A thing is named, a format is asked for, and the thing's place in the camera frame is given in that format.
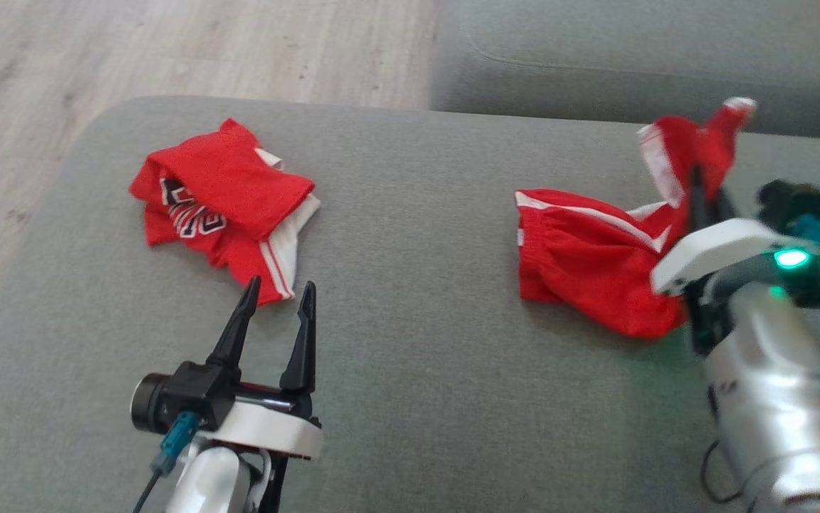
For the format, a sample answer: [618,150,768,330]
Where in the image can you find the large grey sofa seat cushion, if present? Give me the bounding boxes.
[0,96,820,513]

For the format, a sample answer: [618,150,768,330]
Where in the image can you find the left cable with teal plug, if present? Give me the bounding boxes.
[132,411,202,513]

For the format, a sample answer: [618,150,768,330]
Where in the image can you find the red white basketball jersey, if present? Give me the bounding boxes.
[129,118,321,307]

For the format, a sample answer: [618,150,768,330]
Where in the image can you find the red shorts with white stripes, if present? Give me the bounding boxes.
[514,98,758,339]

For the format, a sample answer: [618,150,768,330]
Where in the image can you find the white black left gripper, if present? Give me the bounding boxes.
[207,276,323,460]

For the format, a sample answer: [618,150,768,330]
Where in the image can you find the thin black cable loop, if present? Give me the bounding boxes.
[700,440,745,503]

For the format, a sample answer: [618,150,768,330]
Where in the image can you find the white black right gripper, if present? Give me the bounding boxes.
[650,165,820,357]

